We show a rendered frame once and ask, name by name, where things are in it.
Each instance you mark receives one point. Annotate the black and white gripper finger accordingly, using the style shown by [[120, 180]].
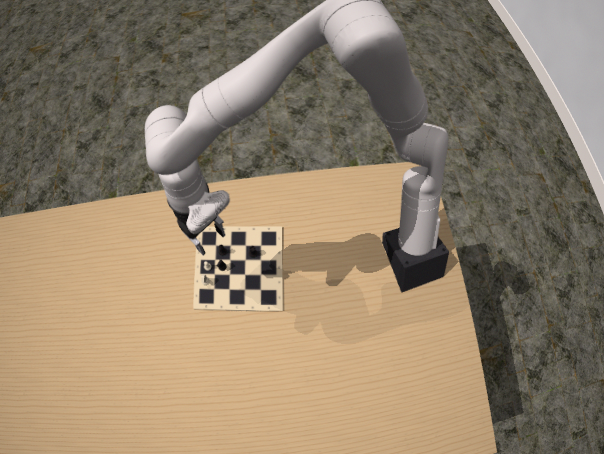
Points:
[[219, 227], [198, 246]]

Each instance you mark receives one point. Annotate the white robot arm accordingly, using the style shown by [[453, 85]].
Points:
[[370, 46]]

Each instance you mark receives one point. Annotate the chessboard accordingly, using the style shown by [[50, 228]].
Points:
[[248, 283]]

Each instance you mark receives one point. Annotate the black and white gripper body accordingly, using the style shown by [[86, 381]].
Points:
[[199, 209]]

